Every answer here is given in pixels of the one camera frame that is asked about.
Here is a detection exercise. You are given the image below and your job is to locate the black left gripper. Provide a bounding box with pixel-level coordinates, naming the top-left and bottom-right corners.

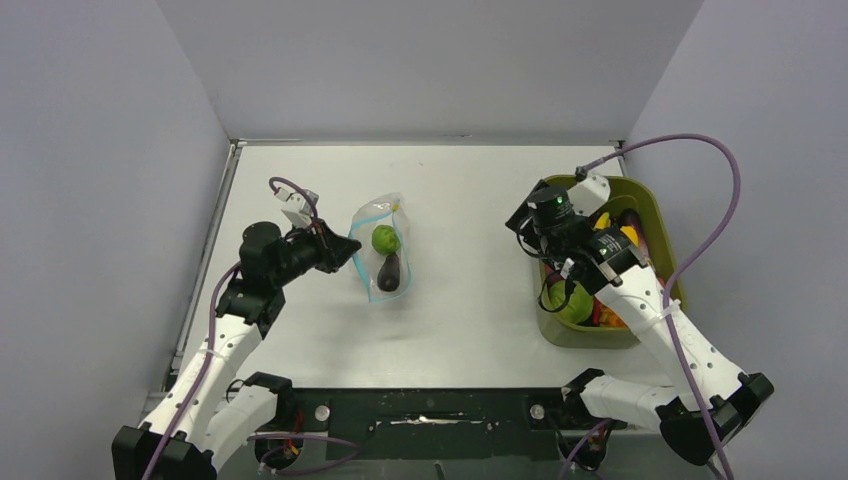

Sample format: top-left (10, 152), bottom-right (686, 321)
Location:
top-left (271, 216), bottom-right (361, 287)

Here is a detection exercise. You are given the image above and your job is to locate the clear zip top bag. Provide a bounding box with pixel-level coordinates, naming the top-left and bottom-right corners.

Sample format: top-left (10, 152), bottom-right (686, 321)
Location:
top-left (348, 192), bottom-right (412, 303)

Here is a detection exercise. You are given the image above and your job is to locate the green custard apple toy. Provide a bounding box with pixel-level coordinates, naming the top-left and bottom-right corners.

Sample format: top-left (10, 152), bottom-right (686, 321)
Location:
top-left (371, 225), bottom-right (402, 256)

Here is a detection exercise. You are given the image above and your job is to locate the dark purple eggplant toy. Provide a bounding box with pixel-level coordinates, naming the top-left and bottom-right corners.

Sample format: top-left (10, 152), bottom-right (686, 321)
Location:
top-left (377, 253), bottom-right (401, 293)

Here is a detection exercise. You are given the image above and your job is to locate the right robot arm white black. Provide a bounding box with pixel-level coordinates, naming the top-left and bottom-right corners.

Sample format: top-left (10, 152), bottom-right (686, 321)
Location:
top-left (506, 181), bottom-right (775, 466)

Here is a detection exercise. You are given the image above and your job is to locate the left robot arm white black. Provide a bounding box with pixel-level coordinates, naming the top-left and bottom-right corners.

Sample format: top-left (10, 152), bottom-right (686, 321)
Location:
top-left (111, 219), bottom-right (362, 479)

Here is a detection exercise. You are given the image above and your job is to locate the yellow banana bunch toy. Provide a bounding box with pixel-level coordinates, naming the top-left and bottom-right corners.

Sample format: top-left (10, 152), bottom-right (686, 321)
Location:
top-left (593, 212), bottom-right (613, 230)

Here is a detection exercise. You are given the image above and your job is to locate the yellow bell pepper toy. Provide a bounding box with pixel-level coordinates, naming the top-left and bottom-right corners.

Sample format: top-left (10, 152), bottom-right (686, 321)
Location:
top-left (620, 225), bottom-right (641, 247)

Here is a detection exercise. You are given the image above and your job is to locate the olive green plastic tub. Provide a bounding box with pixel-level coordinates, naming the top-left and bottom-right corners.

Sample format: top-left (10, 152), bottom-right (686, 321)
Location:
top-left (537, 177), bottom-right (677, 349)

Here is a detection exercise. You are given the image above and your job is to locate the orange spiky fruit toy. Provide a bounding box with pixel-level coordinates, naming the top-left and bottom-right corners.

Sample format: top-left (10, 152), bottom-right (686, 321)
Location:
top-left (593, 306), bottom-right (627, 329)

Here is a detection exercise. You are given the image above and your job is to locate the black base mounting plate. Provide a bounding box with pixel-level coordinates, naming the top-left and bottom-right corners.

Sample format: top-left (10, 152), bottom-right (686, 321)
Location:
top-left (260, 387), bottom-right (599, 461)

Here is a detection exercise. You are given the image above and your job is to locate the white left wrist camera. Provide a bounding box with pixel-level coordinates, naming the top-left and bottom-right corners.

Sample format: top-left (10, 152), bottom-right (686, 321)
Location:
top-left (275, 188), bottom-right (319, 229)

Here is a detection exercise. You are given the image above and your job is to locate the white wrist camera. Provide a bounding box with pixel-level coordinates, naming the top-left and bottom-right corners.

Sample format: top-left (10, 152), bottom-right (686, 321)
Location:
top-left (567, 173), bottom-right (611, 216)
top-left (275, 188), bottom-right (319, 229)

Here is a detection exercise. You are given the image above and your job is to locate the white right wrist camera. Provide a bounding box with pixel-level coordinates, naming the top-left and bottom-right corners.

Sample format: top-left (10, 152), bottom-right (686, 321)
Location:
top-left (567, 173), bottom-right (611, 216)

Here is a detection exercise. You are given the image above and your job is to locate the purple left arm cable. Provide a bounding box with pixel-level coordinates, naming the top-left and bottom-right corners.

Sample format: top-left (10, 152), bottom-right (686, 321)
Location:
top-left (140, 176), bottom-right (321, 480)

